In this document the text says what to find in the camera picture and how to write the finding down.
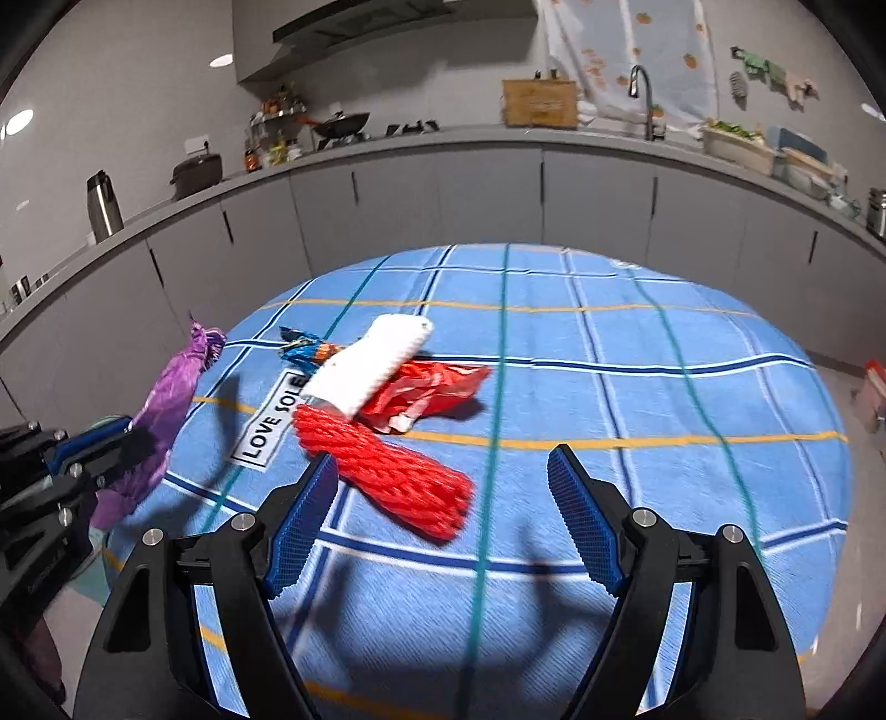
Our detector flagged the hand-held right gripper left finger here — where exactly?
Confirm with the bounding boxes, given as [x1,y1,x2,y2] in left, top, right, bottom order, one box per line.
[73,455,339,720]

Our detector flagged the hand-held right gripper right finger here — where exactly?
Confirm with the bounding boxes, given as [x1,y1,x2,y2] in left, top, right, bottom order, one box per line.
[546,444,808,720]

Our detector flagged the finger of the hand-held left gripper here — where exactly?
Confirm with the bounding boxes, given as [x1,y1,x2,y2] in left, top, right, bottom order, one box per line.
[44,414,135,476]
[54,430,157,531]

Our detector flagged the purple plastic bag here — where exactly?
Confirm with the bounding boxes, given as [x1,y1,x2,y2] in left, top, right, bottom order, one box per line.
[90,311,229,531]

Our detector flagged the dark red cloth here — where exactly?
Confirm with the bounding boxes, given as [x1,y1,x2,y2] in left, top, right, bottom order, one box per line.
[12,608,68,702]

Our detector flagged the red foam net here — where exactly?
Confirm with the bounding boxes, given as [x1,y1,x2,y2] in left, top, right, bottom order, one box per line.
[292,404,476,545]

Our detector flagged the blue plaid blanket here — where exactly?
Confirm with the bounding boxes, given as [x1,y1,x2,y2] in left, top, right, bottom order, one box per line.
[90,242,853,720]

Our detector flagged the white foam net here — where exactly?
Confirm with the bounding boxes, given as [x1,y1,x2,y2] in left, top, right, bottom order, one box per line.
[302,314,436,420]

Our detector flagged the blue candy wrapper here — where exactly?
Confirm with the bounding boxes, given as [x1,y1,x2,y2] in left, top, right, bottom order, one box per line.
[277,326,344,367]

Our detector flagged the red plastic bag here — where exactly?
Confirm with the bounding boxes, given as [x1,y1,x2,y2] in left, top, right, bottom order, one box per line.
[360,359,494,436]

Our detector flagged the steel thermos jug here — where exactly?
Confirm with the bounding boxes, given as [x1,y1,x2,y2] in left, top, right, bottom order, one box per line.
[85,169,125,244]

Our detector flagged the dark rice cooker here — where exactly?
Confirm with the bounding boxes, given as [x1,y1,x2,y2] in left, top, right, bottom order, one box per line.
[170,153,224,202]

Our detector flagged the red and white floor bin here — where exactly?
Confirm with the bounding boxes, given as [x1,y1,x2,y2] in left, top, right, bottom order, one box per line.
[854,358,886,434]

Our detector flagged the metal spice rack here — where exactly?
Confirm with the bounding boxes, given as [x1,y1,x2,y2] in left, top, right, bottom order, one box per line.
[244,89,306,172]

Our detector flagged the grey kitchen counter cabinets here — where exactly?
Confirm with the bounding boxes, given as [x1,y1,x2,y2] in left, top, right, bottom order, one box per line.
[0,125,886,430]

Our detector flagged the black wok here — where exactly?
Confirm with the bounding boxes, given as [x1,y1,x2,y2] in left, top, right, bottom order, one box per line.
[307,110,372,141]

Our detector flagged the white basin with vegetables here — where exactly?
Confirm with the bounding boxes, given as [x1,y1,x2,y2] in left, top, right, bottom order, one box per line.
[699,118,777,176]

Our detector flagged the black gas stove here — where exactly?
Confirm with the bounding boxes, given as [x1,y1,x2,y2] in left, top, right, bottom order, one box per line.
[317,120,442,151]

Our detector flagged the blue lidded plastic container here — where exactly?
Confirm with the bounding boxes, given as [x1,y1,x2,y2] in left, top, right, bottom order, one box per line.
[774,127,849,196]

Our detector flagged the wooden box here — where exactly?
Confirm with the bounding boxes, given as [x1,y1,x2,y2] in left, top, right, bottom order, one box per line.
[501,78,580,130]

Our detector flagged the black kitchen faucet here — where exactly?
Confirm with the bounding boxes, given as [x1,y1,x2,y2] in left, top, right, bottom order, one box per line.
[627,65,667,142]

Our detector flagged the grey range hood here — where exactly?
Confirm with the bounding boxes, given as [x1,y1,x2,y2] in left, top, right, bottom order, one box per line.
[231,0,538,85]

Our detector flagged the white printed curtain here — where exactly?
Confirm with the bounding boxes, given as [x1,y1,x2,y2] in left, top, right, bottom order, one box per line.
[536,0,722,130]

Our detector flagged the green striped hanging cloth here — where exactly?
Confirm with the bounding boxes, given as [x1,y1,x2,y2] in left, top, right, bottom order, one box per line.
[729,46,787,81]

